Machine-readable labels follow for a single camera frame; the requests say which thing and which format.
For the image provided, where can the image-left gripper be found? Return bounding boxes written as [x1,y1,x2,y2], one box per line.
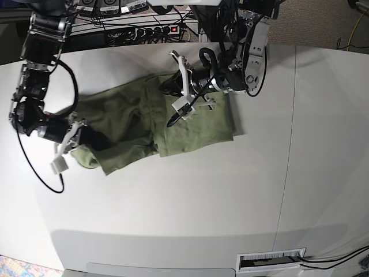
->
[40,114,112,158]

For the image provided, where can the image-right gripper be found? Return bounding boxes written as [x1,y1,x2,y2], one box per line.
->
[159,50,216,111]

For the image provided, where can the green T-shirt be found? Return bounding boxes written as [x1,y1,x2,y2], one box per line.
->
[71,76,234,175]

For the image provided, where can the white shelf with equipment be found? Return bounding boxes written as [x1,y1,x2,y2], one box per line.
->
[71,6,202,47]

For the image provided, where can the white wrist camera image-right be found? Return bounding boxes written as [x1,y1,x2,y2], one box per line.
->
[172,96,195,120]

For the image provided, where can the black camera cable image-right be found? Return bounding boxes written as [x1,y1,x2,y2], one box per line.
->
[160,47,221,128]

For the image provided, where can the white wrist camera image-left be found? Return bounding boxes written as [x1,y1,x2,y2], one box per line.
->
[50,156,69,175]

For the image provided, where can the black camera cable image-left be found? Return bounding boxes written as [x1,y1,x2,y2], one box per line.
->
[14,59,79,194]

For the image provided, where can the black power strip red switch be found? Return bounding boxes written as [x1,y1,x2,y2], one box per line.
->
[135,25,181,38]

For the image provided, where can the yellow cable on floor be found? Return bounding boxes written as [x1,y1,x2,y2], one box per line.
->
[347,13,364,50]

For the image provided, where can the white cable grommet tray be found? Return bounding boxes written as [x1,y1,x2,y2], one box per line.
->
[236,248,306,274]

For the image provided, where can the black cables at tray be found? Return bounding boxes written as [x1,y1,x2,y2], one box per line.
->
[298,247,369,271]

